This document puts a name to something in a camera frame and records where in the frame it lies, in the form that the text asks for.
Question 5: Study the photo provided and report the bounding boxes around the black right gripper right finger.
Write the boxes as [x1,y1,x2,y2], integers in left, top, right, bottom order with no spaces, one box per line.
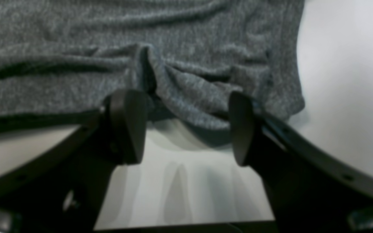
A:
[229,92,373,233]

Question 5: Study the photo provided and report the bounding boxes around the grey t-shirt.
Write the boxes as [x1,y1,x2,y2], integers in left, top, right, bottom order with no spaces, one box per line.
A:
[0,0,305,131]

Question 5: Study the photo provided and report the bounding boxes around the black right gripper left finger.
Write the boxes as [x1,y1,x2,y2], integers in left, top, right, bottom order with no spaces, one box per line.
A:
[0,90,148,233]

